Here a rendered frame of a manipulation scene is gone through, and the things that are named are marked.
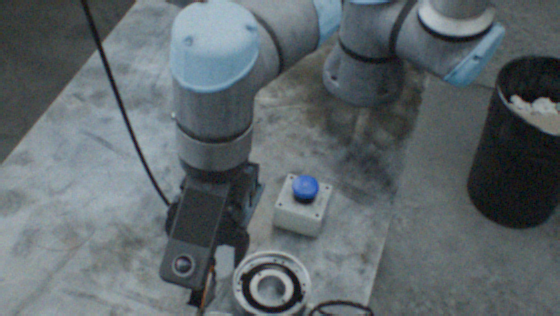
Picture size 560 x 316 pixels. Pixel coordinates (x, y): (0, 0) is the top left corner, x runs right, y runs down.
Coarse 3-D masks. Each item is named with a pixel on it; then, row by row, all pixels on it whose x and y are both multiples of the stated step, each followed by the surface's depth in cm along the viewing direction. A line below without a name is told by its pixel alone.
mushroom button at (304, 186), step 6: (294, 180) 103; (300, 180) 102; (306, 180) 102; (312, 180) 103; (294, 186) 102; (300, 186) 102; (306, 186) 102; (312, 186) 102; (318, 186) 102; (294, 192) 102; (300, 192) 101; (306, 192) 101; (312, 192) 101
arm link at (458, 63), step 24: (432, 0) 104; (456, 0) 100; (480, 0) 101; (408, 24) 110; (432, 24) 105; (456, 24) 103; (480, 24) 104; (408, 48) 112; (432, 48) 108; (456, 48) 106; (480, 48) 105; (432, 72) 112; (456, 72) 108; (480, 72) 114
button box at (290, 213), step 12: (288, 180) 106; (288, 192) 104; (324, 192) 105; (276, 204) 103; (288, 204) 103; (300, 204) 103; (312, 204) 103; (324, 204) 103; (276, 216) 104; (288, 216) 103; (300, 216) 102; (312, 216) 102; (324, 216) 106; (288, 228) 105; (300, 228) 104; (312, 228) 103
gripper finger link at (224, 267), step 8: (224, 248) 78; (232, 248) 77; (216, 256) 79; (224, 256) 79; (232, 256) 78; (216, 264) 80; (224, 264) 80; (232, 264) 79; (216, 272) 82; (224, 272) 81; (232, 272) 81; (216, 280) 83; (224, 280) 84
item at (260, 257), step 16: (256, 256) 97; (272, 256) 98; (288, 256) 97; (240, 272) 96; (272, 272) 97; (304, 272) 96; (240, 288) 94; (256, 288) 95; (288, 288) 95; (304, 288) 95; (240, 304) 92; (272, 304) 93; (304, 304) 92
